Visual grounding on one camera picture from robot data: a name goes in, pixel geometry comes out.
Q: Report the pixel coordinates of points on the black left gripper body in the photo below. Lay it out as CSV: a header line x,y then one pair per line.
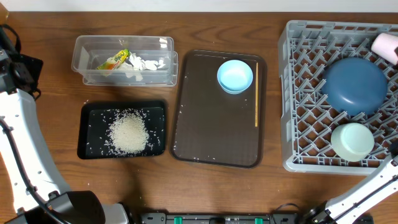
x,y
30,66

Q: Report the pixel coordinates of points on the green orange snack wrapper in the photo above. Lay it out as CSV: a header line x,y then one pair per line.
x,y
114,61

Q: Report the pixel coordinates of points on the white tissue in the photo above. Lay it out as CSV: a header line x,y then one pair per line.
x,y
136,63

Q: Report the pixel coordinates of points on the pile of white rice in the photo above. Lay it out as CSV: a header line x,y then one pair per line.
x,y
129,133

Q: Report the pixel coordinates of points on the light blue small bowl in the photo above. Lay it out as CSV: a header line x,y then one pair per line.
x,y
235,76

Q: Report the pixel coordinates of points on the wooden chopstick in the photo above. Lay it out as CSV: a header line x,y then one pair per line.
x,y
256,94

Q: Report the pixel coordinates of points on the dark blue plate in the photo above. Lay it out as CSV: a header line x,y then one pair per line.
x,y
354,85

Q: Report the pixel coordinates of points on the mint green bowl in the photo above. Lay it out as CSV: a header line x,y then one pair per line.
x,y
352,142

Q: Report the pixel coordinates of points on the pink plastic cup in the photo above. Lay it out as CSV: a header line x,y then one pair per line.
x,y
385,46

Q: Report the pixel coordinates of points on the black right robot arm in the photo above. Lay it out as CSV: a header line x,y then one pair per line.
x,y
348,207

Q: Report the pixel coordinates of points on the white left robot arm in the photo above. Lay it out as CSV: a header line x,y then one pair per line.
x,y
41,194

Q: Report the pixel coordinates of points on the clear plastic waste bin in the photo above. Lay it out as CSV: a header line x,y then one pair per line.
x,y
93,50

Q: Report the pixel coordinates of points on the black waste tray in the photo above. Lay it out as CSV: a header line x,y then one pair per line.
x,y
95,118

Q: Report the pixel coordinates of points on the grey plastic dishwasher rack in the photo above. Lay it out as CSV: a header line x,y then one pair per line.
x,y
306,50

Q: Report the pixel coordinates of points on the dark brown serving tray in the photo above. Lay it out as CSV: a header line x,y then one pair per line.
x,y
211,125

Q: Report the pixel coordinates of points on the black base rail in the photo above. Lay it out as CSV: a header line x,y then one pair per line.
x,y
162,218

